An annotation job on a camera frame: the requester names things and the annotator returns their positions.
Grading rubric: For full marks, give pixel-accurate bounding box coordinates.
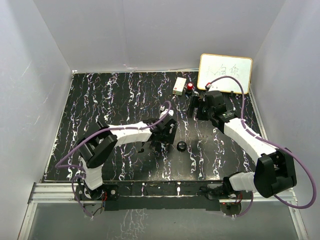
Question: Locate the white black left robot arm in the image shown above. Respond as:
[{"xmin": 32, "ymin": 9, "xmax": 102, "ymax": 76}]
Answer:
[{"xmin": 77, "ymin": 108, "xmax": 177, "ymax": 200}]

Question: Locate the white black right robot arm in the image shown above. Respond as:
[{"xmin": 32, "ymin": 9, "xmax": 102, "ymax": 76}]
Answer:
[{"xmin": 188, "ymin": 90, "xmax": 297, "ymax": 199}]

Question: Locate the black round earbud case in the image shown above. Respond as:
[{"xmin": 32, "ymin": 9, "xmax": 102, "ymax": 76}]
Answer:
[{"xmin": 176, "ymin": 141, "xmax": 187, "ymax": 152}]

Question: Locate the red capped small bottle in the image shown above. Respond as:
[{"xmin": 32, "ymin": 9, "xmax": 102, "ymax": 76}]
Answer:
[{"xmin": 185, "ymin": 82, "xmax": 194, "ymax": 95}]

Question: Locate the green white cardboard box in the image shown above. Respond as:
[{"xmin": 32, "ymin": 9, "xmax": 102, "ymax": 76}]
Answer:
[{"xmin": 172, "ymin": 77, "xmax": 186, "ymax": 96}]

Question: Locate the yellow framed whiteboard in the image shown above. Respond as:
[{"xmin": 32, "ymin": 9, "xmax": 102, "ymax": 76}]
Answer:
[{"xmin": 197, "ymin": 53, "xmax": 253, "ymax": 94}]

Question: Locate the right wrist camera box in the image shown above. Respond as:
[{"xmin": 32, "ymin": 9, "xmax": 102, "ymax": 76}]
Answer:
[{"xmin": 205, "ymin": 82, "xmax": 219, "ymax": 92}]

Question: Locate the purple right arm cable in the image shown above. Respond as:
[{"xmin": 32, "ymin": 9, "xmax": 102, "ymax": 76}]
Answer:
[{"xmin": 206, "ymin": 75, "xmax": 317, "ymax": 220}]

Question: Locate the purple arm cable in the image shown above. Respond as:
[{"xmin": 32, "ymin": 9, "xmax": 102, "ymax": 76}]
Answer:
[
  {"xmin": 206, "ymin": 75, "xmax": 317, "ymax": 220},
  {"xmin": 54, "ymin": 101, "xmax": 172, "ymax": 220}
]

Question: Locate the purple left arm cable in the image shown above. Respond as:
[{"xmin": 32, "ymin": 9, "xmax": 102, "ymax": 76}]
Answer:
[{"xmin": 54, "ymin": 101, "xmax": 172, "ymax": 220}]

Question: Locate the aluminium frame rail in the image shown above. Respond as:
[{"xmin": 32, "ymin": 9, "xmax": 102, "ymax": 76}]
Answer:
[{"xmin": 18, "ymin": 181, "xmax": 309, "ymax": 240}]

